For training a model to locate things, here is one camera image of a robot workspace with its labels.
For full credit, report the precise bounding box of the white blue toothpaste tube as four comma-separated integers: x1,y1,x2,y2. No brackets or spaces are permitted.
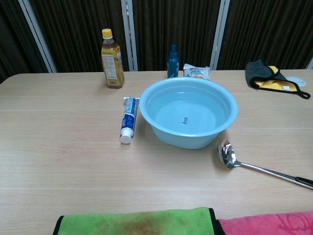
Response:
119,96,140,144

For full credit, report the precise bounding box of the light blue bowl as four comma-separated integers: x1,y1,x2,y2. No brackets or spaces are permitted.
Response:
138,77,239,150

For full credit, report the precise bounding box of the yellow capped tea bottle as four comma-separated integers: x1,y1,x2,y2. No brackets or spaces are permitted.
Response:
101,28,125,89

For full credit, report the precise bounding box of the metal ladle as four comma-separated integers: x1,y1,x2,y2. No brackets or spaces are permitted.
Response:
217,139,313,190

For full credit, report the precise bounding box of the white round table cap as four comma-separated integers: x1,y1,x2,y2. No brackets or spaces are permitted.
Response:
285,75,307,87

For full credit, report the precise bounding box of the grey and yellow cloth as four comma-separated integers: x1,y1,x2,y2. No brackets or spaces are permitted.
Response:
245,59,311,99

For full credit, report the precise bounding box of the green microfibre cloth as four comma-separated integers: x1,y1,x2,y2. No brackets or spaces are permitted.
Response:
52,207,225,235

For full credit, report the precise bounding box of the small blue spray bottle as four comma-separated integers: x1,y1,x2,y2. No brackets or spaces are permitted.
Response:
167,44,179,79

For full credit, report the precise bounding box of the pink microfibre cloth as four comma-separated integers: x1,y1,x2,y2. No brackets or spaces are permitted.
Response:
217,211,313,235

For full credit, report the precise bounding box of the white snack bag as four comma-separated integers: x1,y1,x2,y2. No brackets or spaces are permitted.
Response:
182,63,211,81

